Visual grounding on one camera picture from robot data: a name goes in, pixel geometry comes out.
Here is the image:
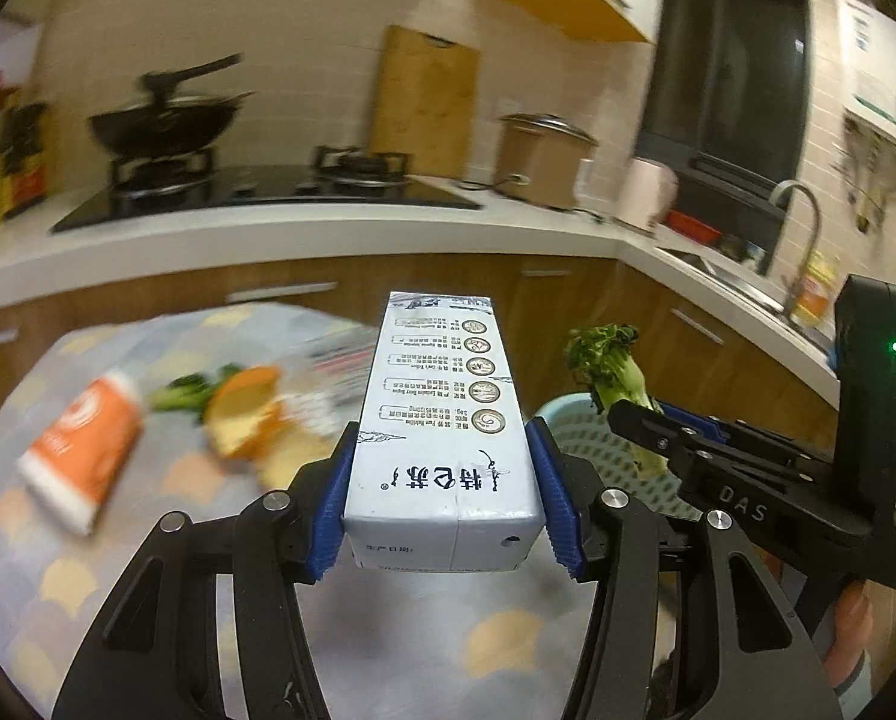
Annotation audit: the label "orange paper cup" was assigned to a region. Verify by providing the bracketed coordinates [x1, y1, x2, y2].
[18, 369, 146, 536]

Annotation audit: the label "person's right hand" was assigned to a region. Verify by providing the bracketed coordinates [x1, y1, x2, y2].
[822, 582, 874, 688]

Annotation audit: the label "wooden cutting board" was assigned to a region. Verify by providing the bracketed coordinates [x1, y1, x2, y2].
[370, 25, 482, 179]

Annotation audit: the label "white water heater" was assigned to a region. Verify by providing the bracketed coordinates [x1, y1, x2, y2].
[835, 0, 896, 144]

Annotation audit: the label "yellow detergent bottle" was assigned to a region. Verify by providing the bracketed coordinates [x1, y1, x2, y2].
[793, 250, 837, 327]

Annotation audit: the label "steel sink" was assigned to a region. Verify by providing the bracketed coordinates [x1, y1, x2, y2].
[664, 249, 834, 353]

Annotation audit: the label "wooden base cabinets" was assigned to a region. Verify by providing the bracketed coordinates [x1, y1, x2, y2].
[0, 254, 837, 449]

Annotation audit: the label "red tray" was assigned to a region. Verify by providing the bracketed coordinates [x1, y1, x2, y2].
[664, 210, 721, 247]

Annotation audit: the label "brown rice cooker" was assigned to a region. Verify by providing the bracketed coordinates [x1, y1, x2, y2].
[493, 112, 599, 211]

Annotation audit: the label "white milk carton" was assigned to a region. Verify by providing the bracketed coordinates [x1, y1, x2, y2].
[342, 291, 544, 574]

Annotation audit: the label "sauce bottles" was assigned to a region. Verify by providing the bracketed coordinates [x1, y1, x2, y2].
[2, 103, 49, 218]

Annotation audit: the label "patterned tablecloth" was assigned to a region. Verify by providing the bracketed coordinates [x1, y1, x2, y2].
[0, 301, 679, 720]

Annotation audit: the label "dark window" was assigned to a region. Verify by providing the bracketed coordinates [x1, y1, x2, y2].
[635, 0, 811, 273]

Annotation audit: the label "light blue trash basket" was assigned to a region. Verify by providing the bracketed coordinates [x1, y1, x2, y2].
[537, 394, 702, 520]

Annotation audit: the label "chrome sink faucet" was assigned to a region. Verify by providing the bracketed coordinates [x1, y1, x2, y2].
[768, 179, 823, 322]

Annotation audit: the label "green leafy vegetable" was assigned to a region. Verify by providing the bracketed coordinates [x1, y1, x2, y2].
[148, 362, 242, 416]

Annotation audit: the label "bread slice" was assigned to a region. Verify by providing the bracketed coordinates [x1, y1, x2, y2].
[202, 366, 283, 461]
[256, 422, 334, 489]

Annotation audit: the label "black gas stove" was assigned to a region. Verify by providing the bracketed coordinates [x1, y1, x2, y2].
[50, 146, 480, 234]

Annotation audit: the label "clear printed plastic bag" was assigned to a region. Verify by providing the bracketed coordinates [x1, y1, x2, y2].
[278, 327, 377, 439]

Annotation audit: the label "black wok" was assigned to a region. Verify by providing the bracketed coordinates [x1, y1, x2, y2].
[88, 54, 251, 161]

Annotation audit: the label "white electric kettle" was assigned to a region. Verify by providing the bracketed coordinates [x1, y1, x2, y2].
[614, 158, 679, 236]

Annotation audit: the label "broccoli stalk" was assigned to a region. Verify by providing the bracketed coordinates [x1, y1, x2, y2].
[563, 322, 668, 478]

